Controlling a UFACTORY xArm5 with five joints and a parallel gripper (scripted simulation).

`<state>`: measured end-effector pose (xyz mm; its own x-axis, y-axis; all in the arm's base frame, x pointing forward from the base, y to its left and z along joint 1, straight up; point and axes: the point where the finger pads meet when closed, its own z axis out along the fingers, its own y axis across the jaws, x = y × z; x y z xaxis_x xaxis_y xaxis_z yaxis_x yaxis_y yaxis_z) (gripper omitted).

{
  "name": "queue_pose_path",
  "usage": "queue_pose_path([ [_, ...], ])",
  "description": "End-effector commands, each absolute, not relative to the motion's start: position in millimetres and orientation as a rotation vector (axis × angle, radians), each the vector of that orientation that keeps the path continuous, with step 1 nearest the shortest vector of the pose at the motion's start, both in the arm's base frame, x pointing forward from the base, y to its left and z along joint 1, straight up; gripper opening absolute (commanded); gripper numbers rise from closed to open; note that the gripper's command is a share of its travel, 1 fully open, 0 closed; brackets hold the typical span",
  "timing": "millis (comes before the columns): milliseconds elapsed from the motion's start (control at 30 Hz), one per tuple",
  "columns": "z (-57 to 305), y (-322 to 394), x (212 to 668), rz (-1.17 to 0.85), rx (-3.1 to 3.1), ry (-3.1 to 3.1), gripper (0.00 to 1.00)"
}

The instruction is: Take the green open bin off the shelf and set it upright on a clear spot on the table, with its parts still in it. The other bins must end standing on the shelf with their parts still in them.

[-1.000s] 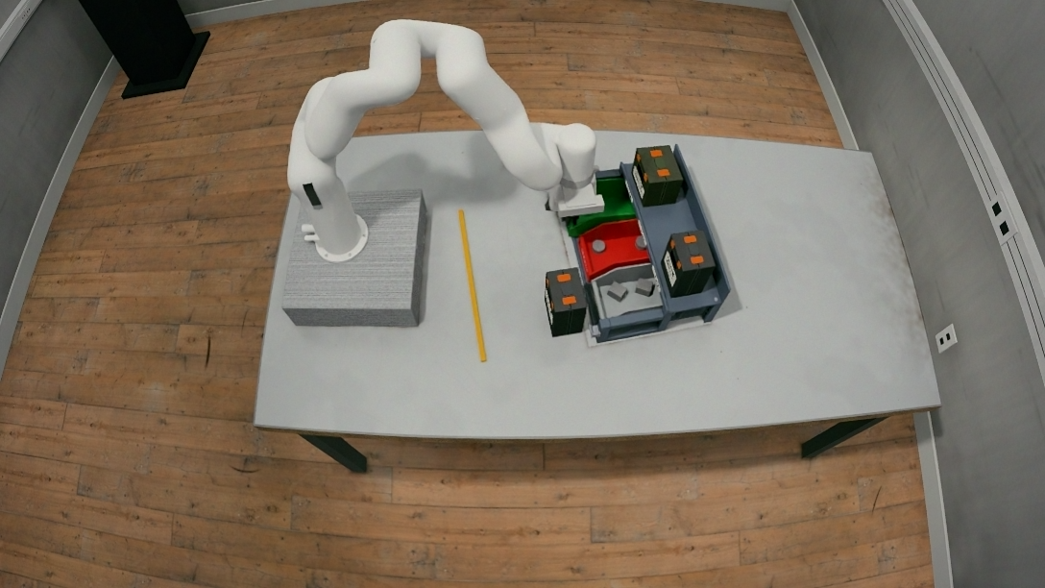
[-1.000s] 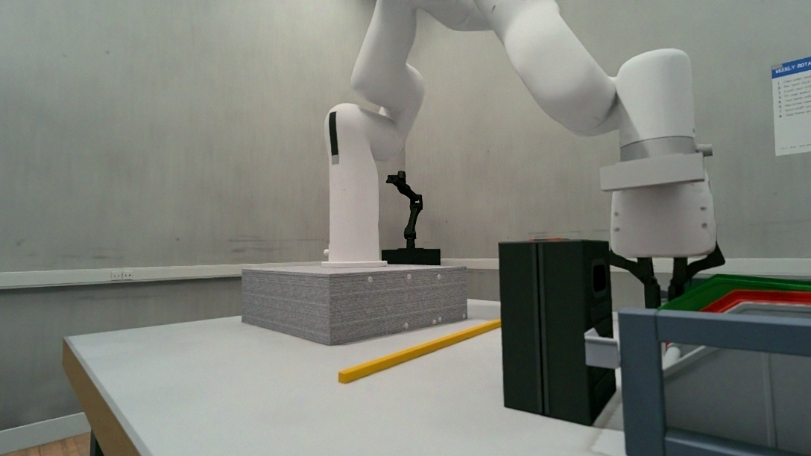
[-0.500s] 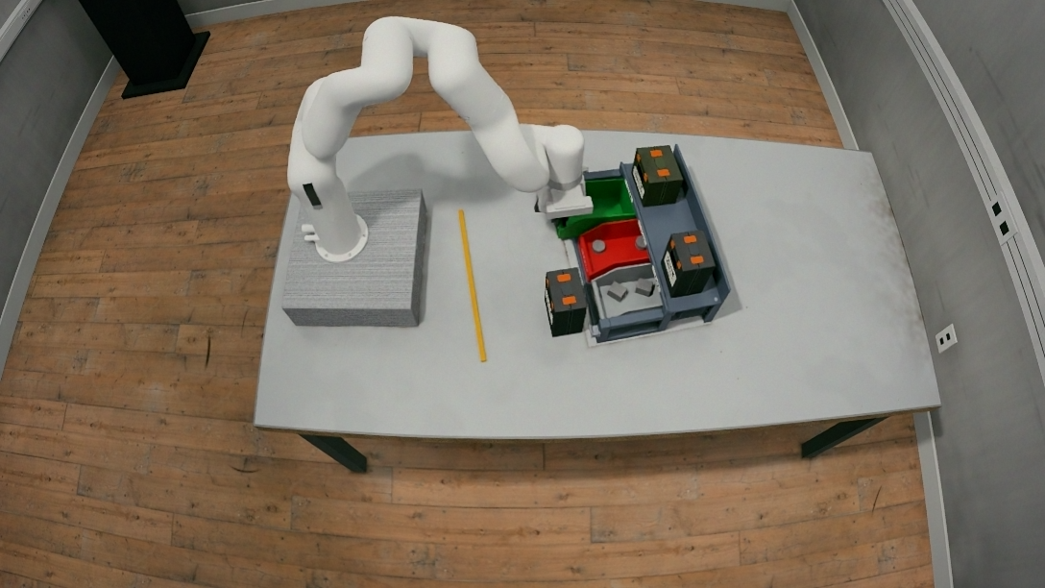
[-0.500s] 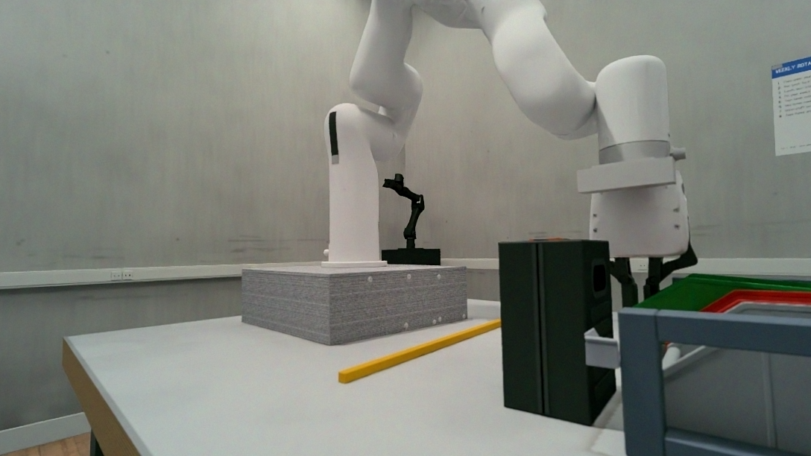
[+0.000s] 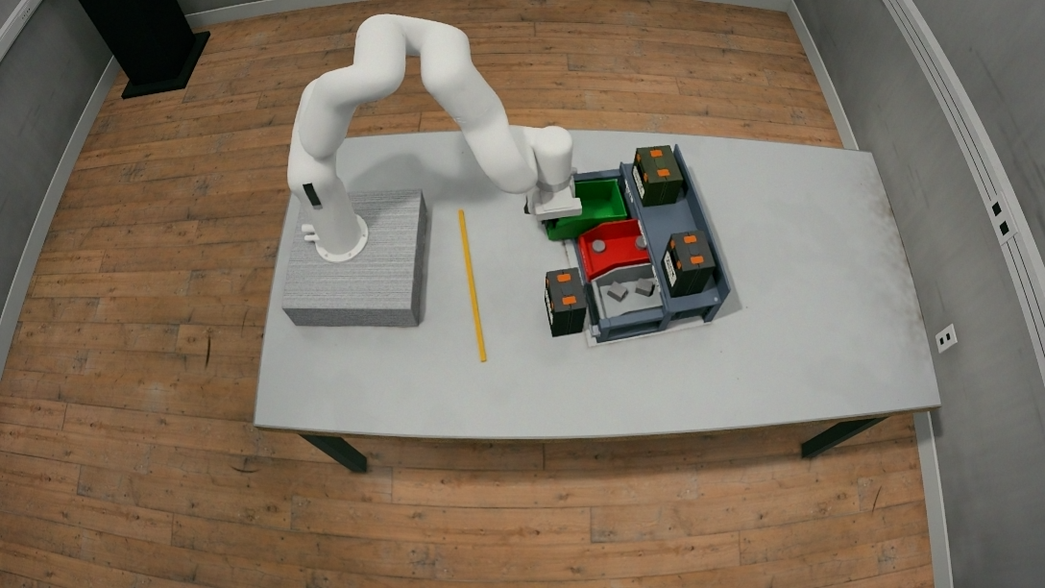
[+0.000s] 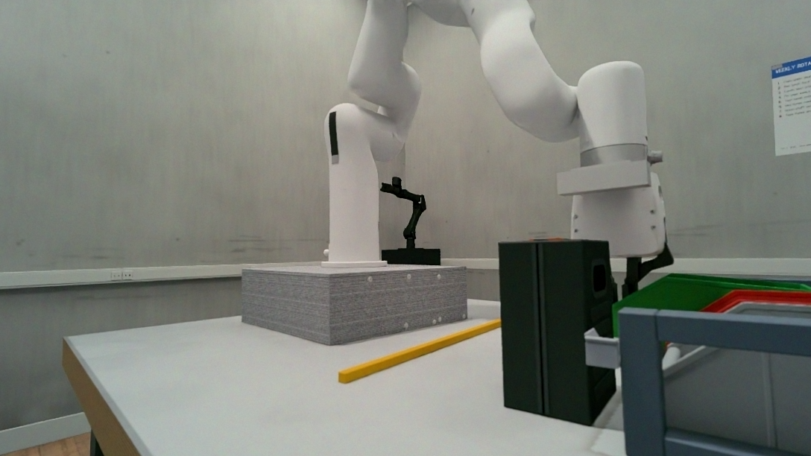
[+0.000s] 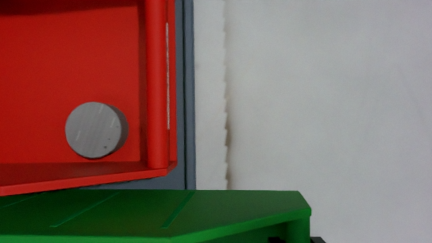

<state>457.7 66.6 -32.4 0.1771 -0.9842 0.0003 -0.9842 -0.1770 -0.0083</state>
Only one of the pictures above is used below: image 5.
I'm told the red open bin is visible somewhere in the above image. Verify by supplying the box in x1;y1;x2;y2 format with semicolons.
578;219;650;282

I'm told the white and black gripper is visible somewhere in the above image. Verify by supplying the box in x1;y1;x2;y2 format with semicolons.
523;177;575;229

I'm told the yellow long thin bar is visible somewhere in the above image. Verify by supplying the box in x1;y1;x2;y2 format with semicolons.
458;209;486;362

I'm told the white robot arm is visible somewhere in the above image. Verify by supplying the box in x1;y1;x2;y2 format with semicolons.
287;14;582;263

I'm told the green bin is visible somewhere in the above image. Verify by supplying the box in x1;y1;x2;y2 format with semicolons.
547;180;627;240

